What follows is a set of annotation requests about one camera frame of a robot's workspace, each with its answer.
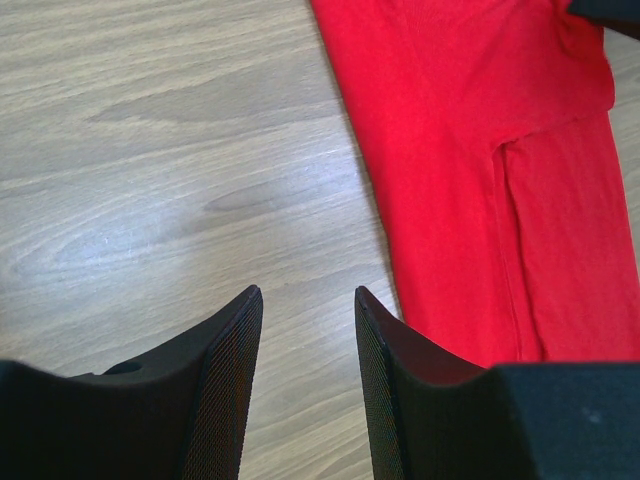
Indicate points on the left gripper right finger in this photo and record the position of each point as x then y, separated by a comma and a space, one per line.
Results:
433, 415

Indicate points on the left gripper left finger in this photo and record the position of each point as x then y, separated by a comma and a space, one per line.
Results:
177, 411

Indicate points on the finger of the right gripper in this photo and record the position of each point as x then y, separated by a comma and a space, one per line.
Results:
622, 16

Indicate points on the red t-shirt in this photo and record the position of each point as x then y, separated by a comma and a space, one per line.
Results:
484, 127

